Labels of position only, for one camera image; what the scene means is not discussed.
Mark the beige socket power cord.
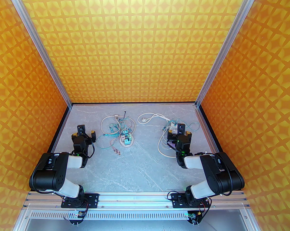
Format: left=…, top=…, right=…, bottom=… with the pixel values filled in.
left=101, top=115, right=136, bottom=141

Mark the black table edge strip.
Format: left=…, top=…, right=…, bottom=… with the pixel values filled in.
left=198, top=104, right=223, bottom=153
left=30, top=106, right=72, bottom=192

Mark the round beige power socket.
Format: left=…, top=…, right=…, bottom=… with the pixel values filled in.
left=119, top=135, right=134, bottom=148

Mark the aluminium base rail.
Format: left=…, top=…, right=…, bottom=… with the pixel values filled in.
left=24, top=191, right=250, bottom=210

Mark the white power strip cord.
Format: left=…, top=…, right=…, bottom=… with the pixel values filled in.
left=138, top=113, right=181, bottom=158

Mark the small circuit board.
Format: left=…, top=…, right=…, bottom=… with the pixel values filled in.
left=68, top=210, right=87, bottom=225
left=185, top=210, right=204, bottom=225

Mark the pink charging cable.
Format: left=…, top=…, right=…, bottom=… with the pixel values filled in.
left=110, top=139, right=122, bottom=156

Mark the aluminium frame post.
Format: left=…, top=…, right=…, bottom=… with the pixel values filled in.
left=195, top=0, right=260, bottom=108
left=4, top=0, right=73, bottom=108

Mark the slotted white cable tray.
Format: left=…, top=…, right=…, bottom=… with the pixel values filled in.
left=15, top=209, right=256, bottom=231

